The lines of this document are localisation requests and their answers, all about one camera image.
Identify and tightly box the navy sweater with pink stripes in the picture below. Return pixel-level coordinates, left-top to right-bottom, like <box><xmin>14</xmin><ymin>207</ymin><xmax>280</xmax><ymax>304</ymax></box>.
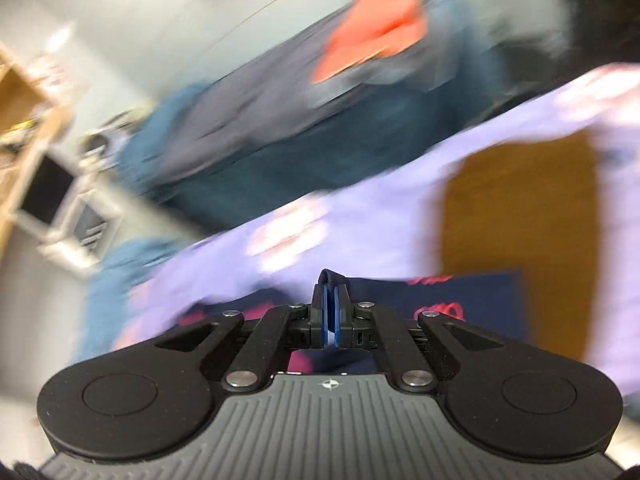
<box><xmin>175</xmin><ymin>270</ymin><xmax>529</xmax><ymax>375</ymax></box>

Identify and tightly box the lavender floral bed sheet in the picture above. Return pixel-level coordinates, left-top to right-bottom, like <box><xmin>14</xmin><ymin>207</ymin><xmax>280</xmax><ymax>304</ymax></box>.
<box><xmin>116</xmin><ymin>64</ymin><xmax>639</xmax><ymax>394</ymax></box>

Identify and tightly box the brown folded garment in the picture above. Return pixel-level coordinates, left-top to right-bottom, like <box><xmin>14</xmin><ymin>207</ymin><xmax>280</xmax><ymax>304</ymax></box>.
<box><xmin>440</xmin><ymin>130</ymin><xmax>601</xmax><ymax>360</ymax></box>

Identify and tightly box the grey blanket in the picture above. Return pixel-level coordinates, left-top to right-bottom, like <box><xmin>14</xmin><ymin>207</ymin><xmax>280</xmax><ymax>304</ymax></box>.
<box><xmin>150</xmin><ymin>8</ymin><xmax>381</xmax><ymax>183</ymax></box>

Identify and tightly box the grey folded cloth under orange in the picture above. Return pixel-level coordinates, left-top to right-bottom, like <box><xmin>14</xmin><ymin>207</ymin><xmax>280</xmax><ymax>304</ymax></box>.
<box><xmin>308</xmin><ymin>34</ymin><xmax>460</xmax><ymax>107</ymax></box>

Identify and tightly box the white appliance with panel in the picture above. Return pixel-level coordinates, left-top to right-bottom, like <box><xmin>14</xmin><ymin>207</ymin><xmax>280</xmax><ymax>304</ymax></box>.
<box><xmin>9</xmin><ymin>145</ymin><xmax>122</xmax><ymax>278</ymax></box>

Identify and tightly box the wooden shelf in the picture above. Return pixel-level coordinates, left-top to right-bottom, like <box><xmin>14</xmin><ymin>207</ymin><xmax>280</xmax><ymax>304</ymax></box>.
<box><xmin>0</xmin><ymin>48</ymin><xmax>70</xmax><ymax>246</ymax></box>

